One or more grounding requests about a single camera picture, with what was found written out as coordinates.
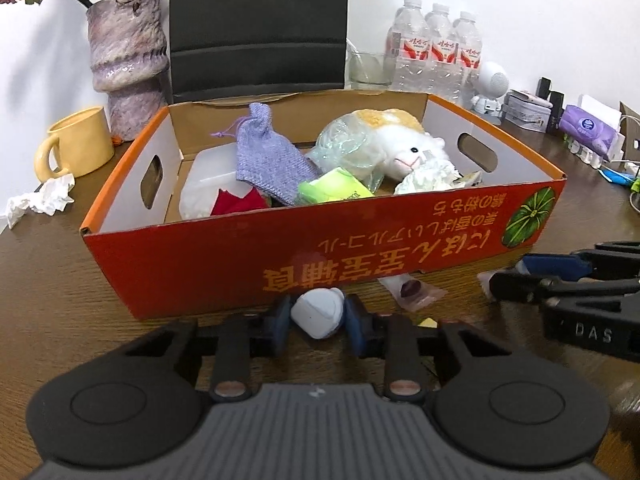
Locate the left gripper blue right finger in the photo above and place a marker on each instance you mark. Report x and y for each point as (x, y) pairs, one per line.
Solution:
(393, 339)

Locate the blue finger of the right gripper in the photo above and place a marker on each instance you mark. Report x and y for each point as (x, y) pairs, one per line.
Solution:
(532, 289)
(607, 261)

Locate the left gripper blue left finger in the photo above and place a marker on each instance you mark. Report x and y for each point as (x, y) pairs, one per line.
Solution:
(241, 338)

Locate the white round plastic case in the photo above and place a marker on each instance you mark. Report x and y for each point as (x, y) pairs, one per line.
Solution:
(319, 312)

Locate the white tissue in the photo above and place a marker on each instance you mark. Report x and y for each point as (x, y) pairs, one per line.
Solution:
(51, 197)
(436, 174)

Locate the red fabric piece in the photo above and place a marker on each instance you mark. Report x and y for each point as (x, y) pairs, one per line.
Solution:
(228, 203)

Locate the green tissue pack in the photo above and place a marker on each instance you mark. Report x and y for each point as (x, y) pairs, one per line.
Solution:
(334, 186)

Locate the lavender drawstring pouch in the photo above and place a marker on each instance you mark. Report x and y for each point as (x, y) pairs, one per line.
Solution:
(266, 159)

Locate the iridescent plastic bag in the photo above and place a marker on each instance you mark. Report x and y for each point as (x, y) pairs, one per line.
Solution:
(351, 144)

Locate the clear crumpled candy wrapper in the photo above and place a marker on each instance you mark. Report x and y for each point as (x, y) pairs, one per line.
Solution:
(490, 284)

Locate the cream yellow eraser block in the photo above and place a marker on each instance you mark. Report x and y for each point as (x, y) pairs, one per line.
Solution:
(428, 323)

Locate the candy wrapper with dark sweet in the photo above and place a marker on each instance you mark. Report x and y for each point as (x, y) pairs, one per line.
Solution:
(410, 293)

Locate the purple tissue pack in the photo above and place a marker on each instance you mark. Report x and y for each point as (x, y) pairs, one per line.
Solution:
(589, 131)

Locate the black small box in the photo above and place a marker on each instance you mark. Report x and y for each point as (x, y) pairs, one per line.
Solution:
(556, 99)

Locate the white plastic container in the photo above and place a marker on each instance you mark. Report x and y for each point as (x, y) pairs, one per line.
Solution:
(212, 170)

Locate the white printed tin box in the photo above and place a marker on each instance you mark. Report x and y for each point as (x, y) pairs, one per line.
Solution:
(526, 111)

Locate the white yellow plush toy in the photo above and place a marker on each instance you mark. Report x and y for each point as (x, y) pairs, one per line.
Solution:
(405, 143)

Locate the white astronaut figurine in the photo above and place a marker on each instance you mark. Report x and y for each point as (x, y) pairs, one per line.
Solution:
(490, 87)

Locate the middle clear water bottle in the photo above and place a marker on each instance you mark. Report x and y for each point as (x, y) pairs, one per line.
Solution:
(446, 74)

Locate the clear water bottle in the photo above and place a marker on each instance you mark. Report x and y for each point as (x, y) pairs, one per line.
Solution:
(470, 51)
(446, 74)
(408, 45)

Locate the crumpled white tissue by mug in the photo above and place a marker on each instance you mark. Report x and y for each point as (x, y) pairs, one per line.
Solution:
(51, 197)

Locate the left clear water bottle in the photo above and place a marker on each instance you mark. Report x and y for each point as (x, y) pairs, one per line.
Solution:
(408, 45)

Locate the yellow ceramic mug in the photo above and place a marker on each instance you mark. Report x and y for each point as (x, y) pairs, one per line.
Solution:
(77, 144)

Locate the right clear water bottle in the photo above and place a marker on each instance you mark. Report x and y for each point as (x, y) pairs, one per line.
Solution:
(470, 51)

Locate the clear glass cup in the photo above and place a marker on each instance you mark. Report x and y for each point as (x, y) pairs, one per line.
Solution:
(367, 71)

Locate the purple textured ceramic vase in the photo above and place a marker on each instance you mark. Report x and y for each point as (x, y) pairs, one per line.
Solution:
(129, 61)

